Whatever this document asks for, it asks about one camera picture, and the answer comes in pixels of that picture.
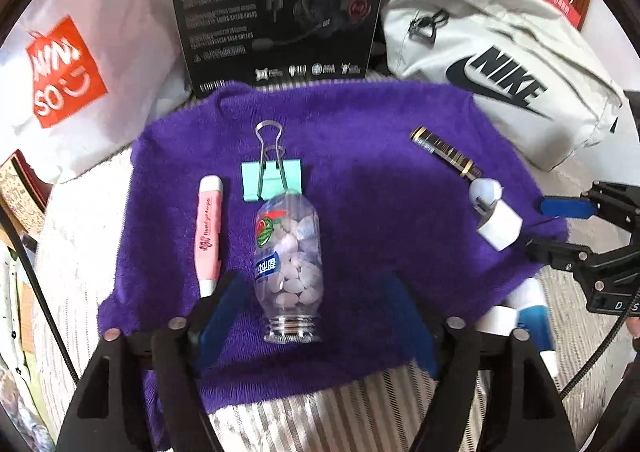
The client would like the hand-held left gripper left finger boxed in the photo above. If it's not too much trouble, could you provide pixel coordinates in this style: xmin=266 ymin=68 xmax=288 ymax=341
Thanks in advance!
xmin=57 ymin=271 xmax=246 ymax=452

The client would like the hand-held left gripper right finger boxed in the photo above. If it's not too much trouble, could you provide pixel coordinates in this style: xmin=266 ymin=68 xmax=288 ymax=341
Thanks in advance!
xmin=382 ymin=275 xmax=566 ymax=452

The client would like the blue bottle large white cap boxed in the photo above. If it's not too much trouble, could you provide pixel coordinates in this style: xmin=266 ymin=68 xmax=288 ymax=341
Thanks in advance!
xmin=475 ymin=305 xmax=558 ymax=375

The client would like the illustrated book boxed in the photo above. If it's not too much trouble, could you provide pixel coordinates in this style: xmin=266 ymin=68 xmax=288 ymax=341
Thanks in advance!
xmin=0 ymin=149 xmax=53 ymax=239

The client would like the pink correction pen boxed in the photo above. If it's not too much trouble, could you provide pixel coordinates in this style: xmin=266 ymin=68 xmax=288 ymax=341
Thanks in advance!
xmin=192 ymin=175 xmax=224 ymax=301

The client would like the purple towel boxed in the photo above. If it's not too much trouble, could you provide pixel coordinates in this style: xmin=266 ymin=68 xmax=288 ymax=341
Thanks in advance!
xmin=97 ymin=80 xmax=568 ymax=450

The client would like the green binder clip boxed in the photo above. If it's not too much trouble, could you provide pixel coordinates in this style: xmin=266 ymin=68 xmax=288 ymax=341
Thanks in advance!
xmin=241 ymin=121 xmax=304 ymax=204

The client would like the black headphone box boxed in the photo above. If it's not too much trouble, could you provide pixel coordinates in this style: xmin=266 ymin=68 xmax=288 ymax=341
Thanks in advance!
xmin=165 ymin=0 xmax=393 ymax=98

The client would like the small white cap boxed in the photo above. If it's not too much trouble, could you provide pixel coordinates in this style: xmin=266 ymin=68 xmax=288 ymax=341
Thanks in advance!
xmin=468 ymin=178 xmax=503 ymax=219

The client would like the clear candy bottle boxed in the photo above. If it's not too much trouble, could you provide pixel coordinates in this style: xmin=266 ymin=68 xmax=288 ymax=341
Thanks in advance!
xmin=254 ymin=188 xmax=322 ymax=345

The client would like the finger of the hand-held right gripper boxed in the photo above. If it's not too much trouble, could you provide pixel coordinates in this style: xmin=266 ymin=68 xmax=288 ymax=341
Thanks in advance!
xmin=525 ymin=237 xmax=601 ymax=283
xmin=539 ymin=179 xmax=640 ymax=233

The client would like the white cylinder container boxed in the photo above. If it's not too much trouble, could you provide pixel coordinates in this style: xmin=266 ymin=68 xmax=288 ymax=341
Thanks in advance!
xmin=475 ymin=199 xmax=523 ymax=251

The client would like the white plastic shopping bag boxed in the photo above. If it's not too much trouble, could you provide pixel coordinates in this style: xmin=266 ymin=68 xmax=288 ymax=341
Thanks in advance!
xmin=0 ymin=0 xmax=193 ymax=184

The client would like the black gold lipstick tube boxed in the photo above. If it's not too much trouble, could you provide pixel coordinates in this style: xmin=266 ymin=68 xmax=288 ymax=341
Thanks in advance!
xmin=410 ymin=127 xmax=482 ymax=180

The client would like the grey sports bag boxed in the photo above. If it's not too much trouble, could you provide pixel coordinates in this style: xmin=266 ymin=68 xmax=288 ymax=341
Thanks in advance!
xmin=380 ymin=0 xmax=626 ymax=170

